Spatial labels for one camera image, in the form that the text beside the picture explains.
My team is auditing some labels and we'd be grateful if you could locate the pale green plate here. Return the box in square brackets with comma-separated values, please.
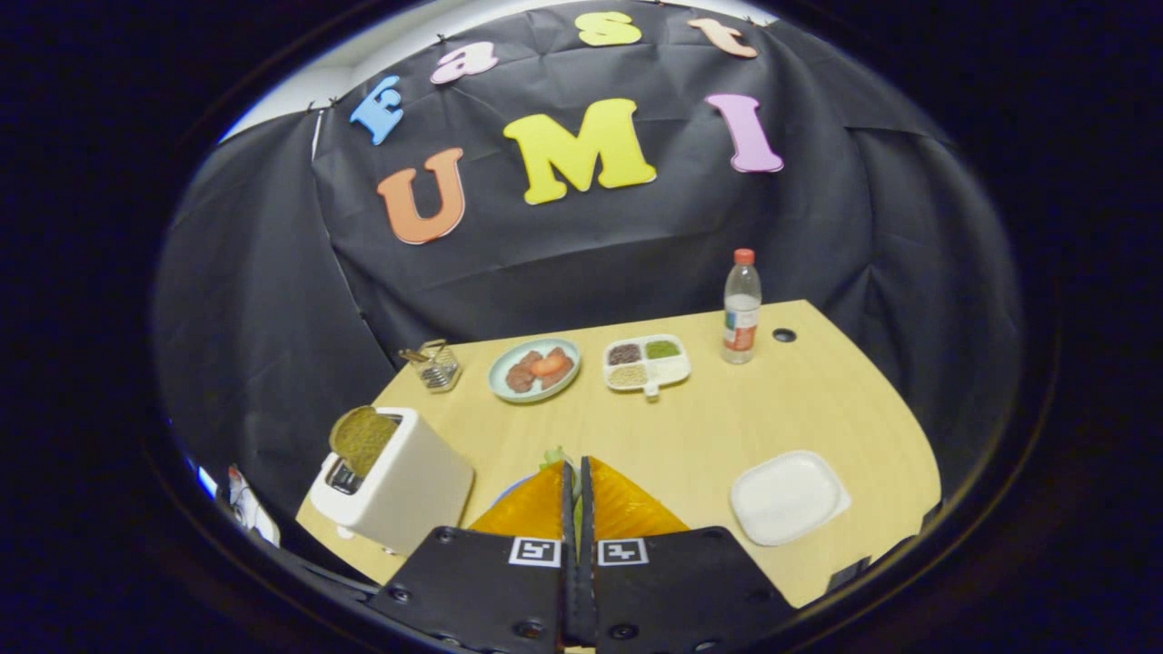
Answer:
[488, 338, 582, 404]

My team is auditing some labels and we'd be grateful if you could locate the green lettuce leaf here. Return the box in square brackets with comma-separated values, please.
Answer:
[539, 444, 584, 546]

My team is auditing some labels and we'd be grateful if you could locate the clear bottle with red cap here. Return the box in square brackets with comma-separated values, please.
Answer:
[722, 248, 763, 365]

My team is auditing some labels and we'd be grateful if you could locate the blue plate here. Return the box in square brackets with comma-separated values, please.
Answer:
[492, 471, 546, 510]

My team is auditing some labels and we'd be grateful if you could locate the metal wire utensil holder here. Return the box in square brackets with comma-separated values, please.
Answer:
[413, 341, 462, 393]

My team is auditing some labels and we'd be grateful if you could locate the brown bread slice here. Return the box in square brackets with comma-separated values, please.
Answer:
[329, 405, 401, 480]

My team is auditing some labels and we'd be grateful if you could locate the white square plate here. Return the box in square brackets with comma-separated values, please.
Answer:
[730, 450, 852, 548]

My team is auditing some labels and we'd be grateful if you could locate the white toaster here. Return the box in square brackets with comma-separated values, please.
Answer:
[309, 407, 476, 557]

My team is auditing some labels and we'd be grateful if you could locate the white and red object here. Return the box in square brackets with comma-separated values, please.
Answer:
[225, 463, 283, 548]

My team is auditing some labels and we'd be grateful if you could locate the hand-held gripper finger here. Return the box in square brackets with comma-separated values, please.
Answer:
[368, 461, 580, 654]
[579, 456, 800, 654]

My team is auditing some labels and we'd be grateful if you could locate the white divided seasoning tray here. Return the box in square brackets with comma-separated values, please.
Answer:
[603, 333, 692, 401]

